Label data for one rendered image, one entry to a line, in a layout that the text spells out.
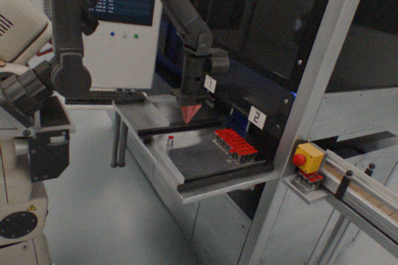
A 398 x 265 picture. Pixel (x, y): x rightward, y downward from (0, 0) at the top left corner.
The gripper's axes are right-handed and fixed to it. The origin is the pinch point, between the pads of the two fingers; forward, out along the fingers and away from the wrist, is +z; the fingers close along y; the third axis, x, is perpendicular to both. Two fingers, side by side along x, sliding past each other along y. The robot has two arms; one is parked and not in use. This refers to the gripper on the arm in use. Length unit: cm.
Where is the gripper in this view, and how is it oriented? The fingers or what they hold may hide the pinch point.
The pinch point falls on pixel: (186, 120)
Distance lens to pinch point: 92.3
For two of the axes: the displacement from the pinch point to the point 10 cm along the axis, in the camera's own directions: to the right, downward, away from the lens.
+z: -1.4, 8.8, 4.5
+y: 8.6, -1.2, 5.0
